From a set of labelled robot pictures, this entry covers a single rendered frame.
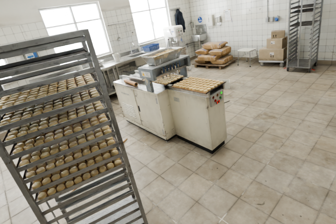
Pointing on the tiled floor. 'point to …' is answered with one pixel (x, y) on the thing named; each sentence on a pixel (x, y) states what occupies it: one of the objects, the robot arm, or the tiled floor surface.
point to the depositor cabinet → (146, 109)
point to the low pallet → (215, 64)
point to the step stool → (248, 54)
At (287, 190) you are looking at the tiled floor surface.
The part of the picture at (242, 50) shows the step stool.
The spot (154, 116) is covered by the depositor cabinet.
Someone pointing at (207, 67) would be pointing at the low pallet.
